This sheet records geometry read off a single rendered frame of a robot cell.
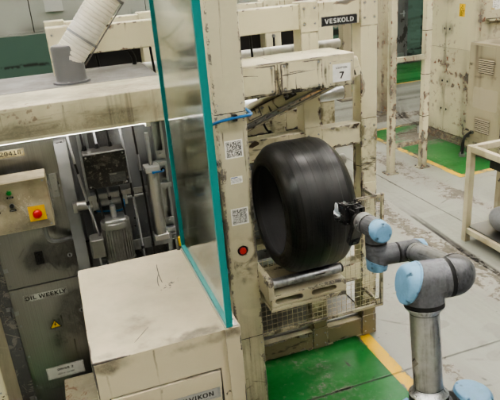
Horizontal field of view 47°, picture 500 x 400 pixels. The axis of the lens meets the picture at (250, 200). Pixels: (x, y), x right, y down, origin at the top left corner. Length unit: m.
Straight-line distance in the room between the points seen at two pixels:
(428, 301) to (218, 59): 1.15
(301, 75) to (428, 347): 1.36
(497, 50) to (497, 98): 0.50
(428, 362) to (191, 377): 0.68
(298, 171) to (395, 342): 1.70
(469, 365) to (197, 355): 2.25
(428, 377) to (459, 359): 1.82
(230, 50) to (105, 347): 1.18
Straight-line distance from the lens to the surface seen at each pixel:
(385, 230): 2.02
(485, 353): 3.72
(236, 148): 2.30
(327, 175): 2.34
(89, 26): 2.40
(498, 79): 6.66
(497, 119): 6.73
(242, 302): 2.58
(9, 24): 11.19
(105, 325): 1.72
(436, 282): 1.70
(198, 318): 1.66
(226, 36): 2.22
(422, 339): 1.77
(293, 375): 3.45
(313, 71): 2.65
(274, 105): 2.75
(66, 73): 2.42
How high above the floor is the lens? 2.16
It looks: 22 degrees down
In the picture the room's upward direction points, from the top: 5 degrees counter-clockwise
